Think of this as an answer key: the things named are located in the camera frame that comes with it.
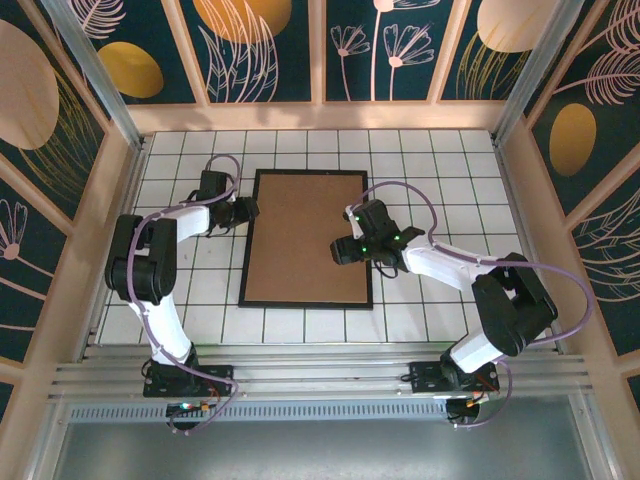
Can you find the black picture frame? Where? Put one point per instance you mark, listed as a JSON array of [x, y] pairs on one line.
[[300, 305]]

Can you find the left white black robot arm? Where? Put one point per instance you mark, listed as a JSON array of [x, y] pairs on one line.
[[142, 260]]

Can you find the yellow power connector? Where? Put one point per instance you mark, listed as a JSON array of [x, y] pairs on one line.
[[472, 401], [206, 409]]

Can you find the small LED circuit board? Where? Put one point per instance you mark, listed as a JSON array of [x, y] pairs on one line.
[[184, 407]]

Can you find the grey metal sheet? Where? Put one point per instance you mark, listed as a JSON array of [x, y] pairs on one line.
[[320, 450]]

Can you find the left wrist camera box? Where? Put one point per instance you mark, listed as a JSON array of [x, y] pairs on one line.
[[215, 185]]

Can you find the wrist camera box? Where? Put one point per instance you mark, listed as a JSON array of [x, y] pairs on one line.
[[215, 185], [377, 220]]

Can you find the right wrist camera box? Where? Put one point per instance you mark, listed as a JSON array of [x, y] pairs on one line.
[[377, 220]]

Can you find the aluminium table side rail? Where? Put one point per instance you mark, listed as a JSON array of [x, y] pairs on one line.
[[505, 170], [136, 170]]

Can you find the narrow aluminium extrusion rail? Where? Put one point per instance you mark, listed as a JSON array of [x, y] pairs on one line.
[[300, 350]]

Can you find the wide aluminium extrusion rail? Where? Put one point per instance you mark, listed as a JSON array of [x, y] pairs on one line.
[[320, 380]]

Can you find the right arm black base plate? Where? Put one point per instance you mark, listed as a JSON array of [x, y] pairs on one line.
[[425, 377]]

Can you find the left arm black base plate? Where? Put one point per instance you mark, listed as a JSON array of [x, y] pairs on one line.
[[215, 377]]

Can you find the gold oval wall panel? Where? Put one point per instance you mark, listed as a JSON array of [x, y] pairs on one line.
[[572, 140], [130, 70]]

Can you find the orange disc leaves wall panel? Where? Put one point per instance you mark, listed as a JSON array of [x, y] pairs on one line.
[[240, 30]]

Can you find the aluminium corner post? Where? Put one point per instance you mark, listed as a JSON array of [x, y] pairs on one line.
[[95, 70], [540, 65]]

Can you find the pink flowers wall panel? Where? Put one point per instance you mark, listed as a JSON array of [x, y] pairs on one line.
[[400, 50]]

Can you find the single flower wall panel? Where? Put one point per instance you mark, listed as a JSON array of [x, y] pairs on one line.
[[20, 300]]

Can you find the beige disc wall panel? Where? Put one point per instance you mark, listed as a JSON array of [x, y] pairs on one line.
[[500, 25], [25, 85]]

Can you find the feather line wall panel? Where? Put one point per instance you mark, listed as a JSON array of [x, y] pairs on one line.
[[615, 260]]

